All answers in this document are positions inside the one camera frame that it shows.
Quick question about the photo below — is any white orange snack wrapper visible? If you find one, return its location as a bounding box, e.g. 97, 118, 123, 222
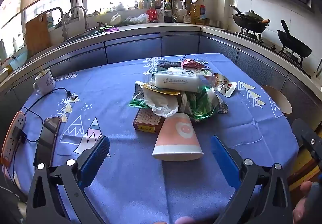
213, 73, 237, 98

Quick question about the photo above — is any green snack bag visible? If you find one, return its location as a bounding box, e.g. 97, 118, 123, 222
128, 82, 228, 122

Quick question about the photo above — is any white plastic bag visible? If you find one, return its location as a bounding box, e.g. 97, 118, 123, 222
143, 88, 179, 118

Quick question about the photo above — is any steel kitchen faucet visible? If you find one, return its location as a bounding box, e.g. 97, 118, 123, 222
40, 7, 69, 42

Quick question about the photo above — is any person's right hand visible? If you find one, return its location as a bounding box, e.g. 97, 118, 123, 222
293, 181, 313, 224

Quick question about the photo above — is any black smartphone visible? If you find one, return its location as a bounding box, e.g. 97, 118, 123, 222
33, 117, 62, 167

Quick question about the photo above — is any orange white power strip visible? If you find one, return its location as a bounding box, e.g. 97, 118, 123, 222
1, 111, 26, 167

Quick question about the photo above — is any gas stove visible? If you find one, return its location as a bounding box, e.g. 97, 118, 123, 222
221, 28, 311, 78

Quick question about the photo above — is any black frying pan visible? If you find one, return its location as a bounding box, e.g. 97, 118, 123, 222
277, 20, 312, 57

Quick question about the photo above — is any pink paper cup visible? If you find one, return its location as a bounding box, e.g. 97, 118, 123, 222
152, 113, 204, 161

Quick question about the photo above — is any white ceramic mug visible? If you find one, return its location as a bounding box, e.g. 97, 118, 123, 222
33, 69, 55, 95

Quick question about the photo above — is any red brown cardboard box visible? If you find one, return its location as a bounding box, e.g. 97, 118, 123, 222
133, 108, 165, 134

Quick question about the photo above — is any blue patterned tablecloth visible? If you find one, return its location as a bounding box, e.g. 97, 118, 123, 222
6, 53, 298, 223

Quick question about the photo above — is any black wok with lid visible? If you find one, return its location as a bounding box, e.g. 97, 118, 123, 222
230, 5, 270, 33

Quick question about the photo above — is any red small wrapper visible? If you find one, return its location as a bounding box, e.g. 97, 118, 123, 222
181, 59, 207, 69

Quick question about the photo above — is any white tissue pack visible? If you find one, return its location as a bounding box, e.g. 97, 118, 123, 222
154, 71, 202, 93

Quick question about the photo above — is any wooden cutting board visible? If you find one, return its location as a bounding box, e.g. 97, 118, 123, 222
25, 15, 52, 57

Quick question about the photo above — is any cooking oil bottle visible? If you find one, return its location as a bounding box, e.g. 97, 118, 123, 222
190, 0, 205, 25

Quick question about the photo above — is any white plastic jug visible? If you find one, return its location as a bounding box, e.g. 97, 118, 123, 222
174, 0, 187, 23

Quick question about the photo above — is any black charging cable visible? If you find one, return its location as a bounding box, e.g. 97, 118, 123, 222
20, 87, 79, 144

